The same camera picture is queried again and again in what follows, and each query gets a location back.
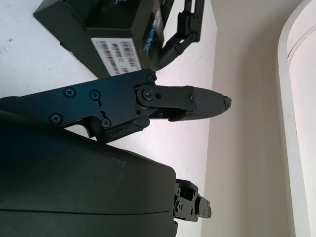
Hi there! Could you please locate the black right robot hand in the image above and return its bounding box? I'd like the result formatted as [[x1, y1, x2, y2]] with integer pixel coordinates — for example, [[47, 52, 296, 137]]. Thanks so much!
[[0, 68, 233, 237]]

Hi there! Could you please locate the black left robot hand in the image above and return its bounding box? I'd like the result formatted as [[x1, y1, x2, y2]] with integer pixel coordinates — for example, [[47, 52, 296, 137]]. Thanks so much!
[[158, 0, 205, 72]]

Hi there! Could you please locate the black RealSense box lid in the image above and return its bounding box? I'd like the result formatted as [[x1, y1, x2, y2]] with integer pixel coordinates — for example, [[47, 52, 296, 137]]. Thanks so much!
[[63, 0, 166, 79]]

